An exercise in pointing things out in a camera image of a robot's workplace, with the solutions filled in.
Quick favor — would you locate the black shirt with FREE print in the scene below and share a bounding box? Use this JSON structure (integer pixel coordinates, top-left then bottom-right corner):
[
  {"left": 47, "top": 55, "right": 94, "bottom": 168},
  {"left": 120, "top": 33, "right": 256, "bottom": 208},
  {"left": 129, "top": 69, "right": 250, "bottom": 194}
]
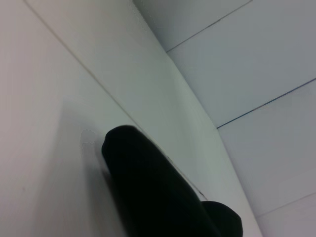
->
[{"left": 101, "top": 125, "right": 245, "bottom": 237}]

